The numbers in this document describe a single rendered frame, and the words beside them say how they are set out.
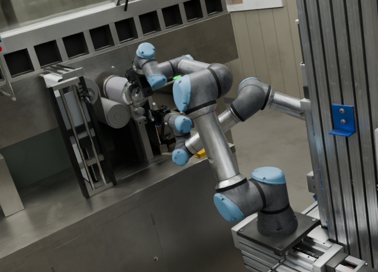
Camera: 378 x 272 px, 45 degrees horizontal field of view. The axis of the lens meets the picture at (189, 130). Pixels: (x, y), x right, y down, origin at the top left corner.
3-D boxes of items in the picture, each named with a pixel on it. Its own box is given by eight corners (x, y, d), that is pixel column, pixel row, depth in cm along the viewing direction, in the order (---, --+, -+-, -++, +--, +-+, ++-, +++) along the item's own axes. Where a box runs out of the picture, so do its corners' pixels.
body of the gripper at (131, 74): (138, 71, 220) (142, 57, 210) (146, 85, 218) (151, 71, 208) (124, 76, 217) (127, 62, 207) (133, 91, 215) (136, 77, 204)
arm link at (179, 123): (181, 138, 208) (176, 120, 205) (169, 133, 217) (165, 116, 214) (195, 132, 212) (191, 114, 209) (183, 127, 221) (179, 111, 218)
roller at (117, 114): (111, 130, 225) (104, 108, 221) (93, 122, 246) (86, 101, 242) (133, 122, 230) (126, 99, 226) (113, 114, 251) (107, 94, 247)
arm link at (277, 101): (351, 145, 200) (233, 106, 200) (344, 132, 214) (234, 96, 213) (363, 120, 196) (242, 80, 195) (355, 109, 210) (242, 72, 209)
